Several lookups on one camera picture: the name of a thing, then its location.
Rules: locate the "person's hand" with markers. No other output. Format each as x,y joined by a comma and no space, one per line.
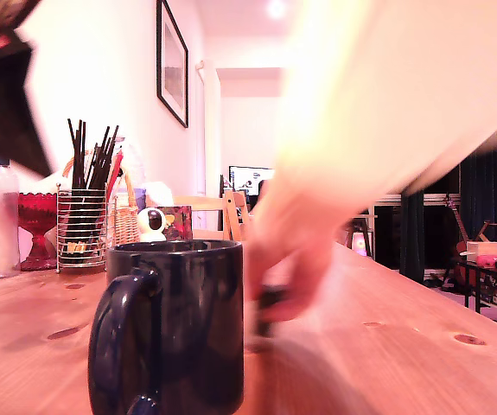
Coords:
300,225

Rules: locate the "red glass goblet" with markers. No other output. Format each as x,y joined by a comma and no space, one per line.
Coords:
37,214

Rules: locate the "translucent plastic bag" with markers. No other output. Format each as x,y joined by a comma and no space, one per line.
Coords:
133,166

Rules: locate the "black framed picture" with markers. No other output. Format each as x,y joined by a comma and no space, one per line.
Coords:
173,65

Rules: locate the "wicker basket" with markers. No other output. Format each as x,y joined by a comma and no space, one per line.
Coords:
125,222

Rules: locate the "white crumpled cloth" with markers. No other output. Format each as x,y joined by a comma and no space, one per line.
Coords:
159,194

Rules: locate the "black computer monitor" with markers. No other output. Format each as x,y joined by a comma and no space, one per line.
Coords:
248,179

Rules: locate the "light wooden chair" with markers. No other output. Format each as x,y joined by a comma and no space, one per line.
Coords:
233,216

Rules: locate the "round ceiling light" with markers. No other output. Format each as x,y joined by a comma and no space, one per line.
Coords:
276,8

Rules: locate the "dark blue ceramic mug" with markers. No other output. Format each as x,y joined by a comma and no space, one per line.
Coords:
196,328

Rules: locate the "computer tower with lit fan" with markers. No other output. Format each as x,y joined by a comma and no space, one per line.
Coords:
360,244

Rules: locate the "dark green curtain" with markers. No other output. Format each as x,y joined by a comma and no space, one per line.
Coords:
411,233
481,194

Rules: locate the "acoustic guitar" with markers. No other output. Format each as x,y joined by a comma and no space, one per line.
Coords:
460,242

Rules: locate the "black side table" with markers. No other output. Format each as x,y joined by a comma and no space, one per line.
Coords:
477,285

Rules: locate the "light wooden box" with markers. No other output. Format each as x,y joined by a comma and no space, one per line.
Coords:
494,250

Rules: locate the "pink case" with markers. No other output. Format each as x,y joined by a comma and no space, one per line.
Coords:
492,260

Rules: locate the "small white round camera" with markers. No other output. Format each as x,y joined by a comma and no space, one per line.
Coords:
151,222

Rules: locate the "white wall conduit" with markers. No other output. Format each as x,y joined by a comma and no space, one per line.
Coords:
200,129

